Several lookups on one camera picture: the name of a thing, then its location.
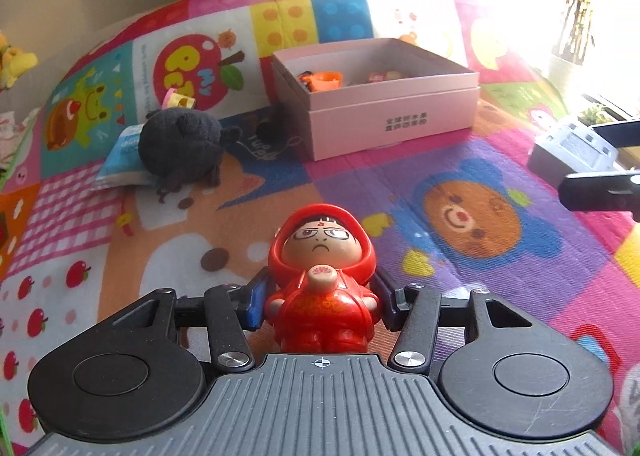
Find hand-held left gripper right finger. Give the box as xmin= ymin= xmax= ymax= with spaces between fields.
xmin=372 ymin=268 xmax=546 ymax=377

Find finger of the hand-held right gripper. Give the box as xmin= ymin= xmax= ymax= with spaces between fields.
xmin=556 ymin=169 xmax=640 ymax=225
xmin=590 ymin=119 xmax=640 ymax=147

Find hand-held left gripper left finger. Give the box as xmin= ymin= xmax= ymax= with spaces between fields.
xmin=95 ymin=266 xmax=273 ymax=376

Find red hooded figurine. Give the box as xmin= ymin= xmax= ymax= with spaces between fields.
xmin=264 ymin=203 xmax=384 ymax=355

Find black plush cat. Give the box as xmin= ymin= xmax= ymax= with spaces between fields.
xmin=137 ymin=108 xmax=242 ymax=203

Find pink cardboard box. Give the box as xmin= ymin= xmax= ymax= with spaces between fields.
xmin=271 ymin=37 xmax=482 ymax=163

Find orange-haired figurine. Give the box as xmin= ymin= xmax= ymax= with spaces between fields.
xmin=299 ymin=70 xmax=345 ymax=93

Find small green plant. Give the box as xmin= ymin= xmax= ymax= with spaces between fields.
xmin=580 ymin=104 xmax=612 ymax=126

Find white plant pot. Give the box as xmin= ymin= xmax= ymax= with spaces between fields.
xmin=547 ymin=53 xmax=596 ymax=94

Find colourful cartoon play mat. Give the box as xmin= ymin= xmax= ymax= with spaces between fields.
xmin=0 ymin=0 xmax=640 ymax=456

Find blue tissue packet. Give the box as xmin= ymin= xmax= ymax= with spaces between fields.
xmin=91 ymin=125 xmax=157 ymax=192

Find small pink yellow toy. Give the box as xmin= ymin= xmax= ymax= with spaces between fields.
xmin=161 ymin=88 xmax=197 ymax=111

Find pink white baby clothes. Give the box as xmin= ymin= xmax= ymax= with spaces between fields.
xmin=0 ymin=110 xmax=29 ymax=164

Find yellow plush dog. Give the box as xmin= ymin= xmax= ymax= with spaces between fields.
xmin=0 ymin=30 xmax=39 ymax=89

